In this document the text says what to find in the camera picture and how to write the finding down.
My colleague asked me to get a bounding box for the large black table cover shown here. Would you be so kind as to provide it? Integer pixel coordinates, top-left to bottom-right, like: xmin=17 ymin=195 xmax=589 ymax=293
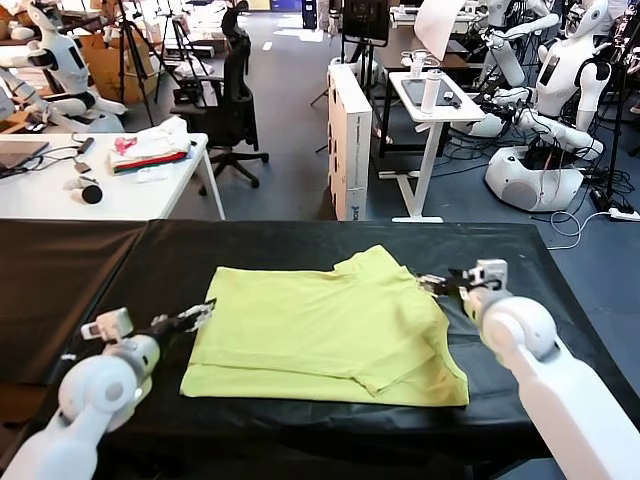
xmin=19 ymin=218 xmax=640 ymax=480

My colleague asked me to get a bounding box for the stack of folded clothes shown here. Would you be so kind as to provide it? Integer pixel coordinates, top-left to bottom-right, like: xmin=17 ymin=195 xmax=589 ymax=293
xmin=108 ymin=115 xmax=194 ymax=176

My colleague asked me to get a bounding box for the white humanoid robot right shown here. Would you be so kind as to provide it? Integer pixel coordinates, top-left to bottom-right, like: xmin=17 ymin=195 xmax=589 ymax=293
xmin=482 ymin=0 xmax=612 ymax=214

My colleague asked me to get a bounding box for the matte black table cloth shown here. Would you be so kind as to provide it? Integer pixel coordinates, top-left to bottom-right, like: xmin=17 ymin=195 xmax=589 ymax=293
xmin=0 ymin=218 xmax=151 ymax=386

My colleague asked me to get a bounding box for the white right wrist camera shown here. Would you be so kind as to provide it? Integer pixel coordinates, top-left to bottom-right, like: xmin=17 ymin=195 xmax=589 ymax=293
xmin=468 ymin=258 xmax=509 ymax=291

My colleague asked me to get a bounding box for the small white standing desk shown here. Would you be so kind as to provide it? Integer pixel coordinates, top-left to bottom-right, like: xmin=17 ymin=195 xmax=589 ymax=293
xmin=378 ymin=71 xmax=487 ymax=224

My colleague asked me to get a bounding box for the brown desk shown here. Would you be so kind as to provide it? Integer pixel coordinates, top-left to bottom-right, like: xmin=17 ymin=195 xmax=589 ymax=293
xmin=372 ymin=27 xmax=471 ymax=73

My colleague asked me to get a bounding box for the brown cardboard box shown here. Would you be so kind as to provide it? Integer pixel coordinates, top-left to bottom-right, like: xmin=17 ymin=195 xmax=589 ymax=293
xmin=79 ymin=33 xmax=161 ymax=105

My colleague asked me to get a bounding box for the white humanoid robot left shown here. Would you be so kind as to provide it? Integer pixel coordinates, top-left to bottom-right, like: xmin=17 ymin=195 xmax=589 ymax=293
xmin=0 ymin=2 xmax=126 ymax=134

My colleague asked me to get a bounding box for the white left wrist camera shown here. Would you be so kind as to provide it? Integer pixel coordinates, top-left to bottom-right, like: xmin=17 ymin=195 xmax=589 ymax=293
xmin=81 ymin=308 xmax=135 ymax=344

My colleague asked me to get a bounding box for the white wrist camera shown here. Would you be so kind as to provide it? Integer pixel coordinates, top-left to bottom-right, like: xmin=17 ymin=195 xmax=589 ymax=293
xmin=468 ymin=258 xmax=509 ymax=291
xmin=81 ymin=308 xmax=135 ymax=344

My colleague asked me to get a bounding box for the short black tripod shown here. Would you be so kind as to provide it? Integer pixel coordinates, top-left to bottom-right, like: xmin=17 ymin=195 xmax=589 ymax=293
xmin=154 ymin=13 xmax=211 ymax=105

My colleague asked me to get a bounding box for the white water bottle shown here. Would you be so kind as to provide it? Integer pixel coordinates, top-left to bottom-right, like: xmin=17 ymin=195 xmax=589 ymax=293
xmin=418 ymin=68 xmax=444 ymax=114

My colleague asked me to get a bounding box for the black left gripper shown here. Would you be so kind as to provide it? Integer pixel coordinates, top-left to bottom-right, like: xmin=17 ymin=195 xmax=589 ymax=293
xmin=147 ymin=298 xmax=218 ymax=344

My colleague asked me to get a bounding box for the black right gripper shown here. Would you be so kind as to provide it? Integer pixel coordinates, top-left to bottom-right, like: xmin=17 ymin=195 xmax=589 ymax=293
xmin=413 ymin=271 xmax=474 ymax=300

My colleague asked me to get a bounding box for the dark tablet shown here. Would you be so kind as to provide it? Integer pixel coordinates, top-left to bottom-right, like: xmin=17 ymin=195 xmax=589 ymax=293
xmin=399 ymin=77 xmax=462 ymax=108

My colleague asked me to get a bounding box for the white humanoid robot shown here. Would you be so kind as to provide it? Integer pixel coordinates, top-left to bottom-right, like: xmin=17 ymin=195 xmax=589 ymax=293
xmin=0 ymin=2 xmax=126 ymax=134
xmin=482 ymin=0 xmax=612 ymax=214

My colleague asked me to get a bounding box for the tall black tripod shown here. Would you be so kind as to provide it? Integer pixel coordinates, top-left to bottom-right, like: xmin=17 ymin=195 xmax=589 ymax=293
xmin=102 ymin=0 xmax=176 ymax=128

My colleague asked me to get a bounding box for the white office table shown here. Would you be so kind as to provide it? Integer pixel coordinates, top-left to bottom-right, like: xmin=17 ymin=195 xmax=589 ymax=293
xmin=0 ymin=132 xmax=226 ymax=221

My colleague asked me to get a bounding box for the tall white cardboard box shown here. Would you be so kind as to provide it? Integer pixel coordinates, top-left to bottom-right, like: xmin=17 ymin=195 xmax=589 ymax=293
xmin=326 ymin=63 xmax=374 ymax=222

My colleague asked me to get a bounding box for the black and white controller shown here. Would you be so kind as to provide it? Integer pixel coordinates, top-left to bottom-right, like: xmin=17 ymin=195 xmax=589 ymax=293
xmin=63 ymin=174 xmax=105 ymax=206

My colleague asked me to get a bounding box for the black stand pole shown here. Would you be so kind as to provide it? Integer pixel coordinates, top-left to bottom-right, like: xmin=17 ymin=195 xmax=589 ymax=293
xmin=602 ymin=0 xmax=632 ymax=201

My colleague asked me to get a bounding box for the white floor cable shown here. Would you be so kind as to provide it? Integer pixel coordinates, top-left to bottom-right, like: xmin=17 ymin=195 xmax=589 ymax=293
xmin=547 ymin=209 xmax=611 ymax=251

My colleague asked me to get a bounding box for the black office chair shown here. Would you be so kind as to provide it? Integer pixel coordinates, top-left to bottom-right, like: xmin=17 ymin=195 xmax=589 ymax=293
xmin=169 ymin=1 xmax=270 ymax=196

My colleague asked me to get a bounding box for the yellow-green t-shirt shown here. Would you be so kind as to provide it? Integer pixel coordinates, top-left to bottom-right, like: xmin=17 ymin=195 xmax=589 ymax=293
xmin=179 ymin=243 xmax=471 ymax=407

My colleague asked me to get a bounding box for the black tripod stand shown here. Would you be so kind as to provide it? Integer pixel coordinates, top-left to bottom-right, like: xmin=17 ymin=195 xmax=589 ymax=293
xmin=309 ymin=0 xmax=396 ymax=156

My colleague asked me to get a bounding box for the white curved sheet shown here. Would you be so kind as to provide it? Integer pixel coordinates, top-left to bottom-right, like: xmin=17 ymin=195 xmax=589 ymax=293
xmin=413 ymin=0 xmax=464 ymax=63

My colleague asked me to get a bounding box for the grey laptop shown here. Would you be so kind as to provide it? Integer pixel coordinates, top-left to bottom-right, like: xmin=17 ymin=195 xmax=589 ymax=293
xmin=0 ymin=141 xmax=51 ymax=174

